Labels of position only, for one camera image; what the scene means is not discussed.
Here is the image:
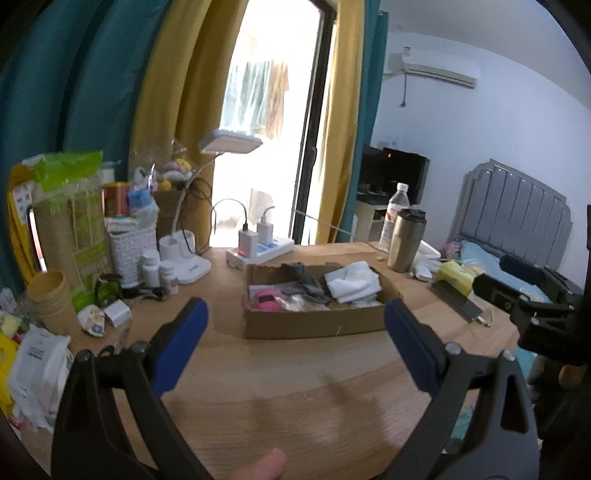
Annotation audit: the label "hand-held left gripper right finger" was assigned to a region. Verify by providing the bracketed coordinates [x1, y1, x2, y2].
[383, 299, 541, 480]

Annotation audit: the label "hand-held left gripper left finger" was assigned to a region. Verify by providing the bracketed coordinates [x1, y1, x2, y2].
[51, 298, 213, 480]

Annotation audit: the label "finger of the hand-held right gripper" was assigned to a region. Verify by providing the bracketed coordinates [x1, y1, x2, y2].
[472, 274, 573, 324]
[500, 255, 583, 297]

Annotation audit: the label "white cloth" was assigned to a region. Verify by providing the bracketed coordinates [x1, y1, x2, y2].
[323, 260, 383, 304]

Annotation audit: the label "pink plush keychain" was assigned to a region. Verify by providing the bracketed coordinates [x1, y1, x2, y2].
[249, 285, 288, 313]

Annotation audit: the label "cardboard box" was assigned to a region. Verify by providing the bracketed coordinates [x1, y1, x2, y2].
[243, 261, 402, 340]

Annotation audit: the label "grey cloth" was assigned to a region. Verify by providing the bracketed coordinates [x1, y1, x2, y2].
[278, 261, 331, 306]

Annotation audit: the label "yellow soft packet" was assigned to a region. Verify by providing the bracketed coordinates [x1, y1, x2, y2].
[436, 260, 477, 294]

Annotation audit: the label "person's left hand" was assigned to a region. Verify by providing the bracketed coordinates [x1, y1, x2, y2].
[228, 449, 288, 480]

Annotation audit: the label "bed with blue blanket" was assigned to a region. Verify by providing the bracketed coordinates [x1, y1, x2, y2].
[441, 239, 583, 305]

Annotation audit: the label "black phone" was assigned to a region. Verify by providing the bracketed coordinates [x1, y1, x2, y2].
[431, 280, 484, 322]

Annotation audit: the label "grey padded headboard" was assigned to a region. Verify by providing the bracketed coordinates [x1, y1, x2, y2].
[445, 159, 574, 281]

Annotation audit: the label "white pill bottle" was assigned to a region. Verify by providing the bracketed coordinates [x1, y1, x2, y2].
[159, 260, 179, 294]
[141, 250, 161, 285]

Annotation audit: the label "small white box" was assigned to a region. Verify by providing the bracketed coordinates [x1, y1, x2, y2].
[105, 299, 133, 329]

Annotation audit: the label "white plastic bag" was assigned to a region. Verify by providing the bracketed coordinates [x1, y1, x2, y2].
[414, 242, 442, 274]

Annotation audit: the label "crumpled printed packet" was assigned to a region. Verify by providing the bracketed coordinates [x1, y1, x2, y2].
[78, 306, 110, 339]

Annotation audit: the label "stainless steel tumbler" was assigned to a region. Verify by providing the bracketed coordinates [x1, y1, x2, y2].
[387, 209, 427, 273]

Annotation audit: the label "white woven basket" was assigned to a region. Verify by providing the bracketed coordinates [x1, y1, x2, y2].
[107, 225, 158, 288]

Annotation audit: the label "white power strip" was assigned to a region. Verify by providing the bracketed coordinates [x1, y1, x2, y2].
[226, 237, 295, 269]

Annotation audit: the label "clear plastic water bottle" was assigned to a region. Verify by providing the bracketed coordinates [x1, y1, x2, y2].
[379, 183, 411, 253]

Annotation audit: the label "brown paper bag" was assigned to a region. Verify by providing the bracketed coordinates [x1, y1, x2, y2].
[151, 184, 214, 252]

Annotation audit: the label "white cabinet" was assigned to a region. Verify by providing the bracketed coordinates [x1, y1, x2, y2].
[353, 194, 394, 244]

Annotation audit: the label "stack of brown paper cups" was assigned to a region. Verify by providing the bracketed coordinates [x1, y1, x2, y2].
[26, 270, 77, 336]

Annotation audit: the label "white wet wipes pack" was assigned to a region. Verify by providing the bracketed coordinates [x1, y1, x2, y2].
[8, 325, 73, 432]

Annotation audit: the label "black television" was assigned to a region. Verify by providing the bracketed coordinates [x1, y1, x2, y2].
[362, 146, 430, 206]

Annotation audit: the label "red can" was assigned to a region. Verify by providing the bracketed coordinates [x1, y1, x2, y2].
[103, 182, 131, 217]

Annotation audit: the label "green and brown snack bag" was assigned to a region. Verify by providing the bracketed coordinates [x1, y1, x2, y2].
[31, 150, 114, 315]

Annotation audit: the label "clear bag of small toys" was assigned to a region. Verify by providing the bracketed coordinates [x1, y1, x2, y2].
[128, 138, 195, 193]

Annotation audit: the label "white desk lamp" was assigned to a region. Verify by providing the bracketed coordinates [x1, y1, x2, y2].
[158, 129, 264, 285]

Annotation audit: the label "white air conditioner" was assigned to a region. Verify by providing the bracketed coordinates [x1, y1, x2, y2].
[385, 52, 479, 91]

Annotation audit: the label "yellow curtain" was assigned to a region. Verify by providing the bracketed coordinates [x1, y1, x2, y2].
[318, 0, 366, 246]
[130, 0, 251, 252]

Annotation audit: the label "teal curtain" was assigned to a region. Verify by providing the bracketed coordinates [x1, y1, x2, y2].
[0, 0, 172, 289]
[355, 0, 389, 214]

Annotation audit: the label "hanging clothes outside window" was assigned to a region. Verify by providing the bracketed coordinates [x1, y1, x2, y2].
[222, 58, 291, 141]

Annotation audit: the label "black cable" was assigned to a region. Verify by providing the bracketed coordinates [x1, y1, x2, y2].
[211, 198, 251, 241]

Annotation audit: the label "white cable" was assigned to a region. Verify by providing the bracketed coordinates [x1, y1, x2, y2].
[263, 205, 384, 245]

